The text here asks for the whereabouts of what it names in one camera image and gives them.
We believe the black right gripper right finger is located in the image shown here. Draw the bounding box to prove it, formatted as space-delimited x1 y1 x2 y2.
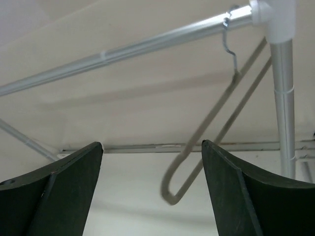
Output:
202 140 315 236

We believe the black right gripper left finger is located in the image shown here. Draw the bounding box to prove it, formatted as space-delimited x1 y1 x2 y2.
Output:
0 142 103 236

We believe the silver wire hanger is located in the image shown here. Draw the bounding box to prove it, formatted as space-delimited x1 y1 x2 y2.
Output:
160 6 272 206

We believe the white clothes rack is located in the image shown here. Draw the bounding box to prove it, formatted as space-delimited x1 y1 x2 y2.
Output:
0 0 315 184

